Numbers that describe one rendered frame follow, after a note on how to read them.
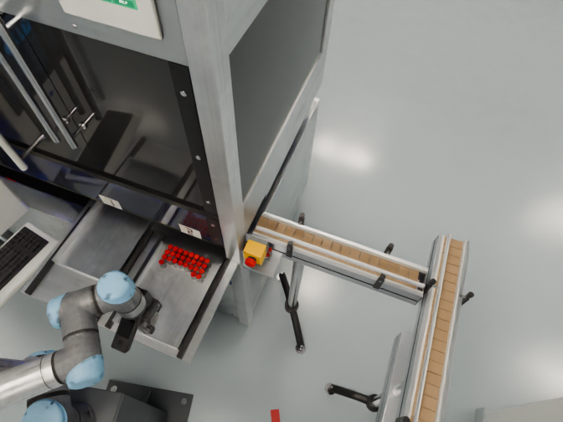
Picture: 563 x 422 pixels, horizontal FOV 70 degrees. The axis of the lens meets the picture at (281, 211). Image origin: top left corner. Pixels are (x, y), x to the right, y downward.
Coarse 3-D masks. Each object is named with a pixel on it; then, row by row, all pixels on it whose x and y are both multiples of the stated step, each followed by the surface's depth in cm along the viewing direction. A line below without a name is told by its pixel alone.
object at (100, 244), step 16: (96, 208) 168; (112, 208) 169; (80, 224) 162; (96, 224) 164; (112, 224) 165; (128, 224) 165; (144, 224) 165; (80, 240) 160; (96, 240) 161; (112, 240) 161; (128, 240) 161; (64, 256) 157; (80, 256) 157; (96, 256) 157; (112, 256) 157; (128, 256) 154; (80, 272) 151; (96, 272) 154
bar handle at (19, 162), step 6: (0, 138) 127; (0, 144) 129; (6, 144) 130; (6, 150) 131; (12, 150) 133; (30, 150) 140; (12, 156) 134; (18, 156) 136; (24, 156) 139; (18, 162) 137; (24, 162) 140; (24, 168) 140
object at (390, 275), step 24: (264, 216) 160; (288, 240) 156; (312, 240) 158; (336, 240) 155; (312, 264) 159; (336, 264) 153; (360, 264) 150; (384, 264) 154; (408, 264) 150; (384, 288) 153; (408, 288) 149
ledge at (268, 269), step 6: (276, 252) 161; (270, 258) 159; (276, 258) 160; (264, 264) 158; (270, 264) 158; (276, 264) 158; (252, 270) 158; (258, 270) 156; (264, 270) 157; (270, 270) 157; (270, 276) 156
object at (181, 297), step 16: (160, 256) 158; (144, 272) 152; (160, 272) 155; (176, 272) 155; (208, 272) 155; (144, 288) 151; (160, 288) 151; (176, 288) 151; (192, 288) 152; (208, 288) 148; (176, 304) 148; (192, 304) 148; (112, 320) 141; (160, 320) 145; (176, 320) 145; (192, 320) 142; (160, 336) 142; (176, 336) 142
